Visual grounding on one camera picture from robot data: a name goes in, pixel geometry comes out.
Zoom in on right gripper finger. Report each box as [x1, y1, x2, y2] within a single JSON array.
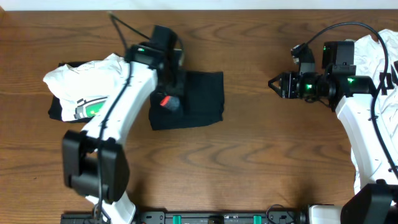
[[268, 73, 283, 84], [268, 83, 283, 97]]

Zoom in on black leggings with red waistband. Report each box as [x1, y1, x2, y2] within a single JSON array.
[[149, 71, 224, 131]]

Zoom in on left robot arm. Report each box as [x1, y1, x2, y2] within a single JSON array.
[[60, 45, 186, 223]]

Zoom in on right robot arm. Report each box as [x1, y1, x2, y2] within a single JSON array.
[[268, 72, 397, 223]]

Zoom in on folded white shirt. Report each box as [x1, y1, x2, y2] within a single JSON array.
[[43, 54, 129, 122]]

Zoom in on folded black garment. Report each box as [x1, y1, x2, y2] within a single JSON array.
[[48, 62, 91, 123]]

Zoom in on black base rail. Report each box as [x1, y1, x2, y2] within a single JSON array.
[[60, 210, 308, 224]]

